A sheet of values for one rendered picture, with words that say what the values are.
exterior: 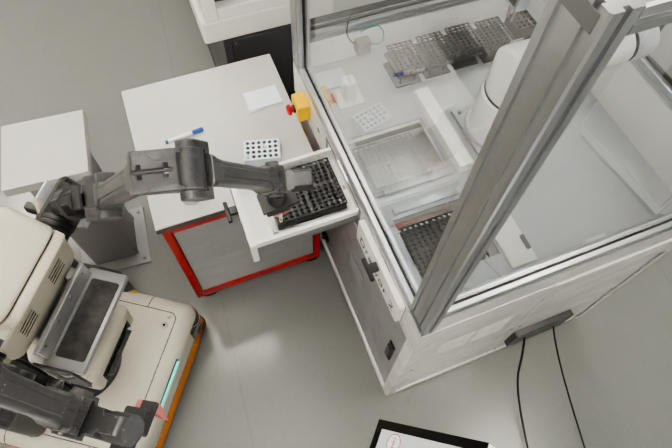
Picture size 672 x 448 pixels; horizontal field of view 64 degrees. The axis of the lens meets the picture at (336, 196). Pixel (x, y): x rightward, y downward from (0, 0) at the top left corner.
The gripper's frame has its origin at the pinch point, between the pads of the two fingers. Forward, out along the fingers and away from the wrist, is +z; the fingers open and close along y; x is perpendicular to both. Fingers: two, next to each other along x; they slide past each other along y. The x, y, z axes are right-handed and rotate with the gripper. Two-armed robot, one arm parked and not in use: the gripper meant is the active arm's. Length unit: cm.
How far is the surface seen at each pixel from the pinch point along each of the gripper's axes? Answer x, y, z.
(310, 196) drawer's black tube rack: 4.5, 11.1, 5.2
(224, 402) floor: -25, -40, 94
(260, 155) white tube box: 31.5, 2.9, 16.1
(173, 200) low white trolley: 27.1, -29.2, 18.8
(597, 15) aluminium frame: -44, 24, -104
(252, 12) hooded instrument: 88, 20, 7
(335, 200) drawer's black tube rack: 0.4, 17.6, 5.2
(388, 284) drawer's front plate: -30.9, 20.4, 1.9
